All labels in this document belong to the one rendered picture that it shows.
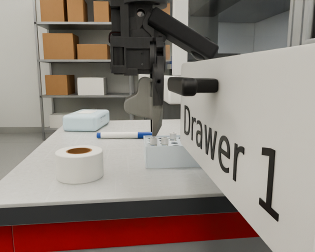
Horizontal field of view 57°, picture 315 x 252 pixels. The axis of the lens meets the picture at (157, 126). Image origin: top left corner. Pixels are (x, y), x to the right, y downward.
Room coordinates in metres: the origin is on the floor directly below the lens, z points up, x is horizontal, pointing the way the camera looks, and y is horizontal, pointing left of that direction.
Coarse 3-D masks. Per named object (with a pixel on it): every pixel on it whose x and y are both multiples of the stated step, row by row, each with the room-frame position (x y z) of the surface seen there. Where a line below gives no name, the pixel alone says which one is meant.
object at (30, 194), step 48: (48, 144) 0.62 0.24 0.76; (96, 144) 0.62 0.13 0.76; (0, 192) 0.36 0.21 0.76; (48, 192) 0.36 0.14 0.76; (96, 192) 0.36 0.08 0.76; (144, 192) 0.36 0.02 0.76; (192, 192) 0.36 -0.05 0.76; (0, 240) 0.34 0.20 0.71; (48, 240) 0.34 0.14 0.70; (96, 240) 0.35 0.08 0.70; (144, 240) 0.36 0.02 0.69; (192, 240) 0.37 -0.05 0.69; (240, 240) 0.38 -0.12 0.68
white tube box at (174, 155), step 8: (144, 136) 0.53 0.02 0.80; (152, 136) 0.54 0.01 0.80; (160, 136) 0.54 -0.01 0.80; (168, 136) 0.54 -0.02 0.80; (176, 136) 0.55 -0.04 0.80; (144, 144) 0.48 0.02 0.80; (160, 144) 0.48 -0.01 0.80; (168, 144) 0.48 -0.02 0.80; (176, 144) 0.48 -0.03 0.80; (144, 152) 0.48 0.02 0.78; (152, 152) 0.46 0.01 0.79; (160, 152) 0.46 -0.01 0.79; (168, 152) 0.46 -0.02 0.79; (176, 152) 0.46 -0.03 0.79; (184, 152) 0.47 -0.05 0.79; (144, 160) 0.49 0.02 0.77; (152, 160) 0.46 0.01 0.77; (160, 160) 0.46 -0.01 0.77; (168, 160) 0.46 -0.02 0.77; (176, 160) 0.46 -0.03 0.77; (184, 160) 0.47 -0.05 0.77; (192, 160) 0.47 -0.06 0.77
